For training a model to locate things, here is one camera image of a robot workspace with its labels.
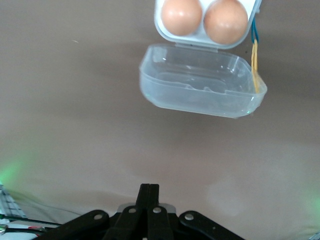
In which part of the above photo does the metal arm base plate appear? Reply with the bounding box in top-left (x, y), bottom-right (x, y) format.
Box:
top-left (0, 184), bottom-right (28, 220)

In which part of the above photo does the brown egg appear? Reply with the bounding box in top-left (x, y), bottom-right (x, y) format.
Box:
top-left (203, 0), bottom-right (249, 45)
top-left (160, 0), bottom-right (203, 36)

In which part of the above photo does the clear plastic egg box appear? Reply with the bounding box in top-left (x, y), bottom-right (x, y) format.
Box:
top-left (139, 0), bottom-right (268, 119)

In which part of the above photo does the black cable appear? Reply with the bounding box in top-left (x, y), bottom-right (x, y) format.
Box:
top-left (0, 216), bottom-right (61, 227)

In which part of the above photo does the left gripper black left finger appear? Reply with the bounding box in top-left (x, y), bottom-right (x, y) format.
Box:
top-left (37, 184), bottom-right (150, 240)

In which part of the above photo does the blue rubber band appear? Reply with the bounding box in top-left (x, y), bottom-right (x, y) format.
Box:
top-left (250, 17), bottom-right (260, 44)

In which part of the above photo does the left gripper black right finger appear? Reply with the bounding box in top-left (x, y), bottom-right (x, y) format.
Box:
top-left (148, 184), bottom-right (247, 240)

